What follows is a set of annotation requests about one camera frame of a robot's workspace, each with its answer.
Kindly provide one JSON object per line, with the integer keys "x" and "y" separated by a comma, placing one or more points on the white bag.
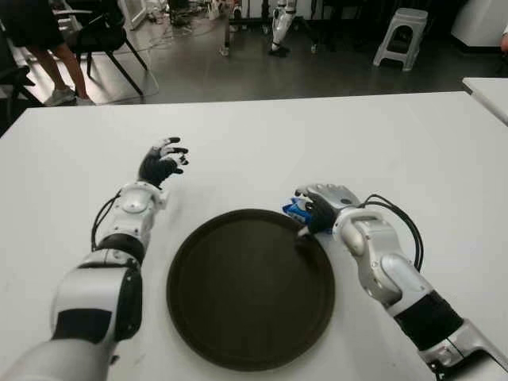
{"x": 215, "y": 11}

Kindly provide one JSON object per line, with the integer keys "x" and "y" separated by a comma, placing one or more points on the white plastic stool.
{"x": 409, "y": 16}

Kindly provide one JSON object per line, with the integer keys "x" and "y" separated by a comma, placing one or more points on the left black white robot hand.
{"x": 156, "y": 168}

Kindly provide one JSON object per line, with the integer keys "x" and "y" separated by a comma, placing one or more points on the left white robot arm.
{"x": 133, "y": 206}

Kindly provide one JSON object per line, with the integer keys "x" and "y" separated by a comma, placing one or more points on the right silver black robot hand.
{"x": 337, "y": 196}

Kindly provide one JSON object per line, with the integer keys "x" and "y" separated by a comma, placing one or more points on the white framed glass panel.
{"x": 137, "y": 12}

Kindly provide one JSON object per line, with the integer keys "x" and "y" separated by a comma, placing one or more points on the white humanoid robot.
{"x": 279, "y": 25}

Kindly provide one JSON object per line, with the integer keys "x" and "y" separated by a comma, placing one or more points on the standing person in black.
{"x": 35, "y": 24}

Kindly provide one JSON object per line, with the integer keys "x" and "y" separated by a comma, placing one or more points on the blue Oreo packet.
{"x": 293, "y": 208}

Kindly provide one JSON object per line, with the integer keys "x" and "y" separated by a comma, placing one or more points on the person in white shirt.
{"x": 505, "y": 41}

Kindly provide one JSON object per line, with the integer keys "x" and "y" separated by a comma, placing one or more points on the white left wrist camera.
{"x": 162, "y": 198}

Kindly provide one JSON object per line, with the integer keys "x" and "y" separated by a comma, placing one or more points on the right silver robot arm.
{"x": 385, "y": 262}

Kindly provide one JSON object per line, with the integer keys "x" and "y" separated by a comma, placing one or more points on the dark brown round tray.
{"x": 250, "y": 293}

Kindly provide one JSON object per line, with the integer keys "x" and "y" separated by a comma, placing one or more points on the white cabinet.
{"x": 480, "y": 24}

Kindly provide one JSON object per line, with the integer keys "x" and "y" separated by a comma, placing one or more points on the black chair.
{"x": 99, "y": 37}

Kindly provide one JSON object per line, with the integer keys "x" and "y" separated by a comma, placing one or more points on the white side table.
{"x": 490, "y": 93}

